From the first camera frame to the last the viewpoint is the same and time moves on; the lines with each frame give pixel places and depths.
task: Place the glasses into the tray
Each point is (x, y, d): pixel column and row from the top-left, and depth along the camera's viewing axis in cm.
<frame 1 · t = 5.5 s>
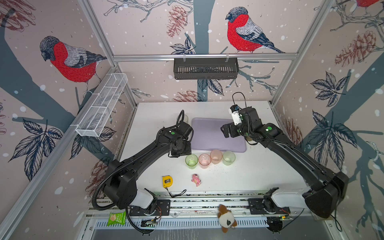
left hand: (187, 152, 81), fingers open
right hand: (226, 127, 78), fingers open
lavender plastic tray: (208, 136, 100), point 3 cm above the table
bright green plastic cup: (191, 160, 90), point 2 cm above the table
left pink plastic cup: (204, 160, 91), on the table
right pink plastic cup: (216, 156, 91), point 3 cm above the table
pale green plastic cup: (228, 157, 91), point 3 cm above the table
yellow tape measure: (167, 181, 81), point 3 cm above the table
small pink toy: (196, 179, 82), point 3 cm above the table

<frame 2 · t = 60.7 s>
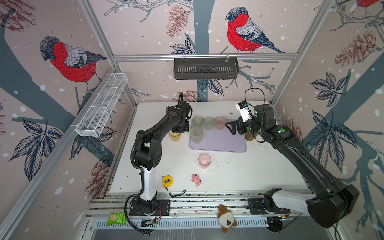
left hand: (182, 130, 93), fingers closed
right hand: (231, 122, 75), fingers open
bright green plastic cup: (198, 120, 109), point 4 cm above the table
right pink plastic cup: (219, 121, 104), point 7 cm above the table
pale green plastic cup: (209, 123, 106), point 5 cm above the table
yellow plastic cup: (175, 137, 93), point 9 cm above the table
the other named things where they were.

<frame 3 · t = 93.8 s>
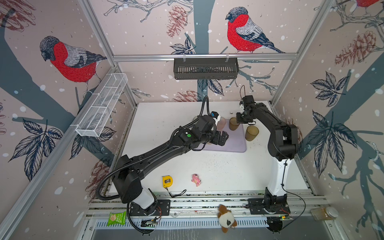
left hand: (222, 134, 73), fingers open
right hand: (239, 121, 101), fingers closed
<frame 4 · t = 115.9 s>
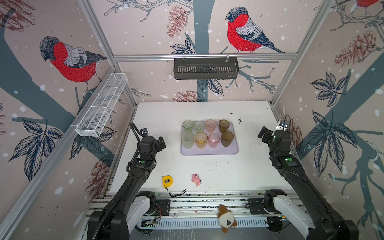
left hand: (153, 139, 83), fingers open
right hand: (271, 130, 79), fingers open
far brown textured cup: (223, 125, 101), point 7 cm above the table
clear pale plastic cup: (187, 139, 97), point 5 cm above the table
near brown textured cup: (227, 138, 96), point 6 cm above the table
